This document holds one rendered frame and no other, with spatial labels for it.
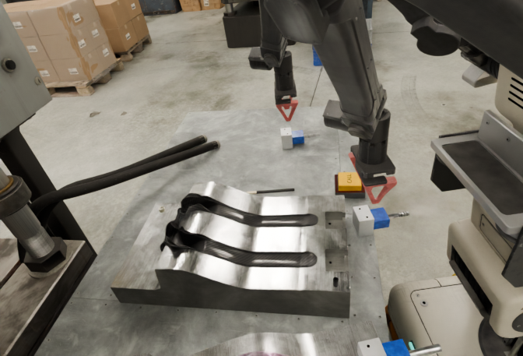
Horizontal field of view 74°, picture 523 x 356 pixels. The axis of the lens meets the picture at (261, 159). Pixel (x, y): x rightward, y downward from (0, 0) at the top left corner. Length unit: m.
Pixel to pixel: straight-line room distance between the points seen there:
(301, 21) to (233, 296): 0.57
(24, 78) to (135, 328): 0.75
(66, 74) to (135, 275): 3.91
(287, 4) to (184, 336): 0.66
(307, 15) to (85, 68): 4.20
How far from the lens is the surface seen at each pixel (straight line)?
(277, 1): 0.30
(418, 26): 0.76
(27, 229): 1.02
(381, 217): 0.89
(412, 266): 1.88
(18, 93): 1.18
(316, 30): 0.32
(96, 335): 0.88
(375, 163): 0.75
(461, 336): 1.41
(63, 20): 4.34
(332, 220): 0.84
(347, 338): 0.69
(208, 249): 0.75
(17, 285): 1.12
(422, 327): 1.39
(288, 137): 1.16
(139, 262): 0.87
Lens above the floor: 1.47
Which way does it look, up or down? 36 degrees down
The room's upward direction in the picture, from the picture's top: 9 degrees counter-clockwise
